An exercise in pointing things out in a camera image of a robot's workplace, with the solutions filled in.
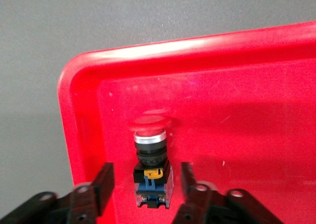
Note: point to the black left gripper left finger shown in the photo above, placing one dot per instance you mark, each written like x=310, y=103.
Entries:
x=98, y=192

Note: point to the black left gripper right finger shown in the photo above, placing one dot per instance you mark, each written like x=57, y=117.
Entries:
x=197, y=196

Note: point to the red push button switch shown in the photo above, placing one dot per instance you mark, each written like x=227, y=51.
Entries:
x=151, y=164

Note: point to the red plastic tray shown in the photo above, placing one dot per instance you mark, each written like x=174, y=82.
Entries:
x=222, y=98

